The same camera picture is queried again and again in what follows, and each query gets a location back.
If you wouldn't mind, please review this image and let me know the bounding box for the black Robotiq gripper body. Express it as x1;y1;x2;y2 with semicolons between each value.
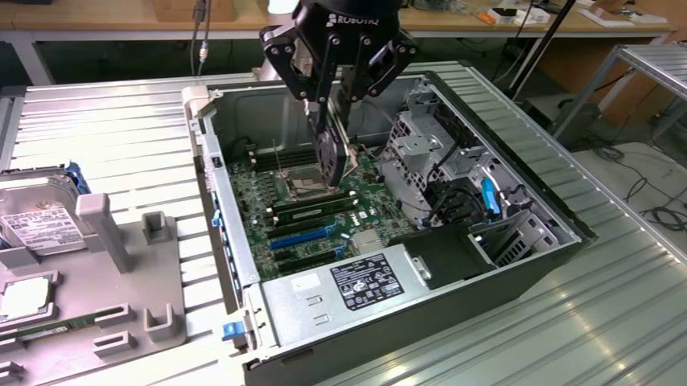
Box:
293;0;403;68

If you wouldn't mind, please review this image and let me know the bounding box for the black Nvidia graphics card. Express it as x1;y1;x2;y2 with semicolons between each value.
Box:
294;42;362;190

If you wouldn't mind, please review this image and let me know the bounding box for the green circuit board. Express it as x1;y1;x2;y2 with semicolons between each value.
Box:
410;0;474;12

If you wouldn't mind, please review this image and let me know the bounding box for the silver drive cage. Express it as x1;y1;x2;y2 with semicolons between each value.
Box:
385;110;488;212

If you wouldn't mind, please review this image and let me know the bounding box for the black RAM slot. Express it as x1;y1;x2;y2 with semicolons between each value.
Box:
267;191;355;211
250;146;317;159
253;156;319;170

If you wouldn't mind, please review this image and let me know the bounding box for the orange and white box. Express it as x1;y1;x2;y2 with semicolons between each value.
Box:
477;6;553;27

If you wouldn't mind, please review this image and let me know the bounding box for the black tripod pole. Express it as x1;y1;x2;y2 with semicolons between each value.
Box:
508;0;580;96

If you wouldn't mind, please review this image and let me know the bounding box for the CPU socket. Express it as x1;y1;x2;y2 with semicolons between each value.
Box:
277;168;338;202

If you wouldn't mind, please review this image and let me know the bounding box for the green motherboard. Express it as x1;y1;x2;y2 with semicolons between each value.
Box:
225;146;426;282

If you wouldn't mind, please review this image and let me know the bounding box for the long wooden desk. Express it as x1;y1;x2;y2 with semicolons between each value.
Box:
0;0;680;41

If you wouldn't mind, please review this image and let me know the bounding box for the black floor box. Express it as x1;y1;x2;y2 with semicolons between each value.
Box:
524;94;602;148

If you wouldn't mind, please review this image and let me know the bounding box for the installed green RAM stick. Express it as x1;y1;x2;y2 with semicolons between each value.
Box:
274;197;361;224

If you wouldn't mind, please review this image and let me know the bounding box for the black expansion slot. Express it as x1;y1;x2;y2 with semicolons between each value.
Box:
273;248;345;263
266;223;333;239
277;257;349;275

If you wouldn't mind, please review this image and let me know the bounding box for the white paper stack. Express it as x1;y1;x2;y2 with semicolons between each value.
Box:
577;6;636;29

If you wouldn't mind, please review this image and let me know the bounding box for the silver chipset heatsink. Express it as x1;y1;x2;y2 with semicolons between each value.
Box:
351;231;386;248

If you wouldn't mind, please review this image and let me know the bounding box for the black air shroud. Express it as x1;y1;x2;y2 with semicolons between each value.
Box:
386;222;498;291

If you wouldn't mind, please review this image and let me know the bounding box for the grey power supply unit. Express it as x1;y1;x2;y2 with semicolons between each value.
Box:
259;242;434;351

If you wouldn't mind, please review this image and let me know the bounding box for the silver hard disk drive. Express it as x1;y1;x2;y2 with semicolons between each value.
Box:
0;167;91;257

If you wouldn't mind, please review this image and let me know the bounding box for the black open PC case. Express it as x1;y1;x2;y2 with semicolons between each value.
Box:
181;60;598;386

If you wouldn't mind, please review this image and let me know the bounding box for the grey plastic parts rack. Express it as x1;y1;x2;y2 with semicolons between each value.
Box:
0;191;190;386

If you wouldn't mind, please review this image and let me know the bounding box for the silver CPU chip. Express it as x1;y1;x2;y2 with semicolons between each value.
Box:
0;277;53;322

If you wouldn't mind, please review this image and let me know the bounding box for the thin hanging grey cable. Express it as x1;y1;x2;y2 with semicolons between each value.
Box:
191;0;213;77

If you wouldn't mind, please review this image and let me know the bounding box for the black power wire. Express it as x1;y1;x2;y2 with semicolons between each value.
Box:
421;176;485;230

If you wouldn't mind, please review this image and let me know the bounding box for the blue disk bracket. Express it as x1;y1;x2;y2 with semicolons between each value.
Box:
59;161;94;195

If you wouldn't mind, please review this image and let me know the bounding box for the silver front bay bracket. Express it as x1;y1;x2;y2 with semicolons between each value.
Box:
466;208;585;269

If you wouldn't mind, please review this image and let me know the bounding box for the aluminium frame stand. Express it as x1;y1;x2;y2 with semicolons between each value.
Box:
552;43;687;142

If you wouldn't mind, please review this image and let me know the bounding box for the black cable tangle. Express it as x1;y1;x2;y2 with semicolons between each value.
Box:
622;158;687;234

